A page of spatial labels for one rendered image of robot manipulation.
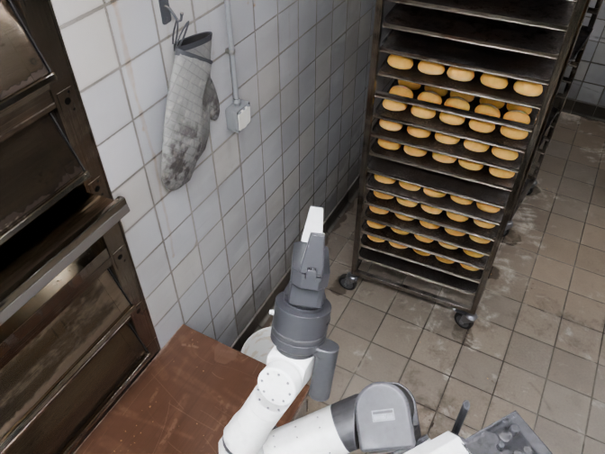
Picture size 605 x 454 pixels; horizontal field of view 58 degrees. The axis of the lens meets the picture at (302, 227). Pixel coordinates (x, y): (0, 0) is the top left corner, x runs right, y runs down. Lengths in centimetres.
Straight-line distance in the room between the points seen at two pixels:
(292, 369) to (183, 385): 118
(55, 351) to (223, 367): 62
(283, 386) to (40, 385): 94
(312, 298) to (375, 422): 30
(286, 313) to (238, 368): 121
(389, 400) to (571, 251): 261
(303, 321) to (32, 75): 78
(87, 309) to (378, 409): 97
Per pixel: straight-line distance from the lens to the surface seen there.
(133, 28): 150
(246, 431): 101
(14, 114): 132
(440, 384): 273
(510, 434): 106
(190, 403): 198
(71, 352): 171
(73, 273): 160
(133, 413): 201
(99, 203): 144
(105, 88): 147
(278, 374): 86
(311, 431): 106
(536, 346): 299
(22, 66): 128
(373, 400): 102
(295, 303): 81
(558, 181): 399
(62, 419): 187
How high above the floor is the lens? 230
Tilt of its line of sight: 44 degrees down
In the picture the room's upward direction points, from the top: straight up
